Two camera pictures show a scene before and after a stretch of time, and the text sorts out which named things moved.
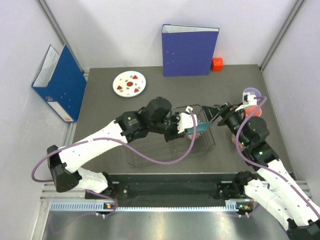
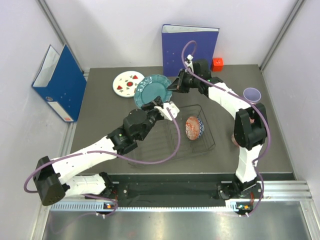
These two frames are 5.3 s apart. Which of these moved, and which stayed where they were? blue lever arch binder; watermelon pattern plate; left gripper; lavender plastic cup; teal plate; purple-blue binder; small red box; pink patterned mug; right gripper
Moved: right gripper; teal plate; left gripper
Stayed: pink patterned mug; small red box; blue lever arch binder; purple-blue binder; lavender plastic cup; watermelon pattern plate
